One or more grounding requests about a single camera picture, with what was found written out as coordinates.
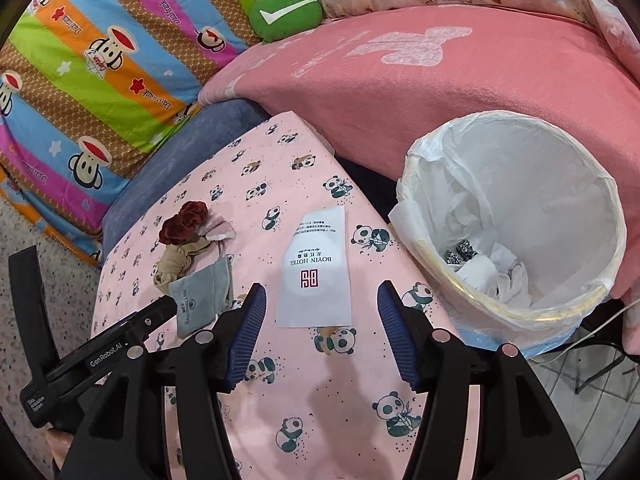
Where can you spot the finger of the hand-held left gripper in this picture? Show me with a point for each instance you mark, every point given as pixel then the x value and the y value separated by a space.
pixel 150 317
pixel 32 310

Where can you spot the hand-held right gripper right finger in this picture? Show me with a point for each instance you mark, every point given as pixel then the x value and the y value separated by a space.
pixel 397 335

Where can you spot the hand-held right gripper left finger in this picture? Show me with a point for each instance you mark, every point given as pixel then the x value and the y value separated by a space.
pixel 245 340

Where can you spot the grey pouch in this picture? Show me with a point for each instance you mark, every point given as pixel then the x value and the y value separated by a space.
pixel 200 300

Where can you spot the round trash bin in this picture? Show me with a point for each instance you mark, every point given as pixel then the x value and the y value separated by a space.
pixel 480 341

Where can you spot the white paper packet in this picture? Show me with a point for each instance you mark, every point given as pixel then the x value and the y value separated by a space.
pixel 320 305

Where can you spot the black speckled scrunchie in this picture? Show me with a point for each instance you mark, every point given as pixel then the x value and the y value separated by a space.
pixel 462 251

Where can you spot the white plastic bin liner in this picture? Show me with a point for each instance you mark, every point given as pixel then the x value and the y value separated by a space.
pixel 525 185

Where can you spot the pink panda print cloth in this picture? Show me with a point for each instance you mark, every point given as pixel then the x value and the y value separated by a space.
pixel 310 385

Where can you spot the dark red scrunchie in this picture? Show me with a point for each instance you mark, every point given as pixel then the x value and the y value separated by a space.
pixel 182 220

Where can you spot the pink white small wrapper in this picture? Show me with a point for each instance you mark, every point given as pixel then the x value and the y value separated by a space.
pixel 220 232

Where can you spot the blue grey sofa cushion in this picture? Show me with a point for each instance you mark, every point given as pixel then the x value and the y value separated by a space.
pixel 165 160

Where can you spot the black metal stand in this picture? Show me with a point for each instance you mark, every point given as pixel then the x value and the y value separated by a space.
pixel 597 382

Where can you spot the striped cartoon quilt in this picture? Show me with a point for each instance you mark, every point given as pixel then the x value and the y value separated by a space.
pixel 100 85

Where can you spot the pink blanket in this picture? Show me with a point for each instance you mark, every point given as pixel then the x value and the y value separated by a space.
pixel 400 95

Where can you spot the green cushion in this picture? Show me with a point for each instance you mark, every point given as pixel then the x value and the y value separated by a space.
pixel 295 28

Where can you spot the pink white pillow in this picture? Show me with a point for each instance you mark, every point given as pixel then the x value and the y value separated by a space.
pixel 617 25

